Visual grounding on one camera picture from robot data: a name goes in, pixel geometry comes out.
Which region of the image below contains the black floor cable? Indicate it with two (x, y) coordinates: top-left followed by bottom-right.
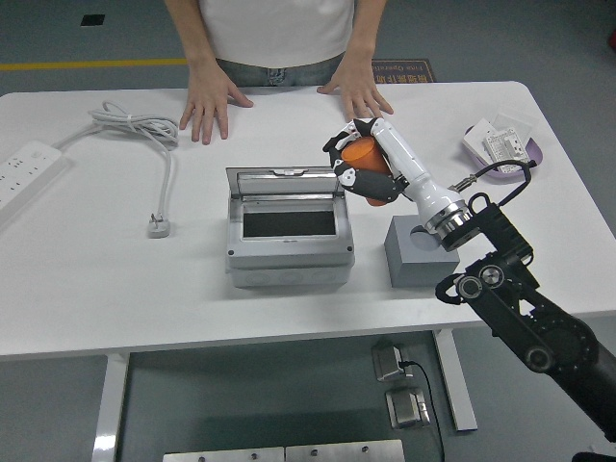
(398, 359), (447, 462)

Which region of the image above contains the grey metal plate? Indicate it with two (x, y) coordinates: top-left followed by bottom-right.
(284, 438), (405, 462)
(162, 447), (286, 462)

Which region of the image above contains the person's right hand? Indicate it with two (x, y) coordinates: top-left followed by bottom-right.
(179, 62), (255, 145)

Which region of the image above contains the metal floor socket box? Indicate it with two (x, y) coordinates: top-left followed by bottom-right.
(384, 387), (431, 429)
(371, 340), (415, 384)

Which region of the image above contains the white table leg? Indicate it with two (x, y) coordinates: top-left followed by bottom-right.
(431, 330), (478, 433)
(91, 353), (131, 462)

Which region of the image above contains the white power cable with plug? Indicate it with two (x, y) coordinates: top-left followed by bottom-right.
(52, 99), (182, 241)

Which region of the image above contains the white power strip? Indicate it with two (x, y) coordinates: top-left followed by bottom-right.
(0, 139), (66, 227)

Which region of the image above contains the dark floor sign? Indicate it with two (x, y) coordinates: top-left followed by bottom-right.
(371, 59), (436, 86)

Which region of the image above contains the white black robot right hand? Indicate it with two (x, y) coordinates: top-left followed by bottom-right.
(321, 117), (467, 228)

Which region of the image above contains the yellow floor tape line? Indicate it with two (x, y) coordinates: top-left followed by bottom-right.
(0, 58), (188, 72)

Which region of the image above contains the grey plastic enclosure box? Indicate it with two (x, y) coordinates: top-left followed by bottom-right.
(225, 192), (356, 290)

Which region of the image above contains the orange cylindrical battery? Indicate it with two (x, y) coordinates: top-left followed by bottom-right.
(342, 137), (394, 207)

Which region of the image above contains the purple plastic tray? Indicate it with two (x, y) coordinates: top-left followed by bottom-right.
(462, 123), (545, 185)

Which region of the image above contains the person's left hand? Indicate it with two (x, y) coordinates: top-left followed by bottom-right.
(316, 57), (395, 126)

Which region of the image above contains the grey cube holder block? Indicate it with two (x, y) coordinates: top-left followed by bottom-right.
(383, 214), (461, 289)

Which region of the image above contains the person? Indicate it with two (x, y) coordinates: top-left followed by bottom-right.
(199, 0), (355, 88)

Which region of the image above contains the white socket module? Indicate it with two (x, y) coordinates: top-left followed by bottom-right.
(482, 127), (530, 174)

